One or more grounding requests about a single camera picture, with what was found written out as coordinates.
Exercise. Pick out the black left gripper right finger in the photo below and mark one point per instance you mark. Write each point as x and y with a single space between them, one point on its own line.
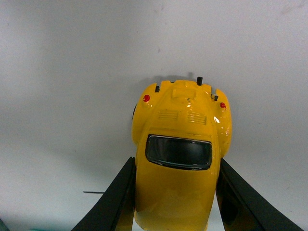
242 208

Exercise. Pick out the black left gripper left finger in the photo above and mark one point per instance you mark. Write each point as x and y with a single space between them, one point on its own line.
115 209

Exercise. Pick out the yellow beetle toy car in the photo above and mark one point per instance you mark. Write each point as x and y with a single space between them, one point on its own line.
182 130

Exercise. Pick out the turquoise plastic storage bin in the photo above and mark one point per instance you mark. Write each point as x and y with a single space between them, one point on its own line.
3 227

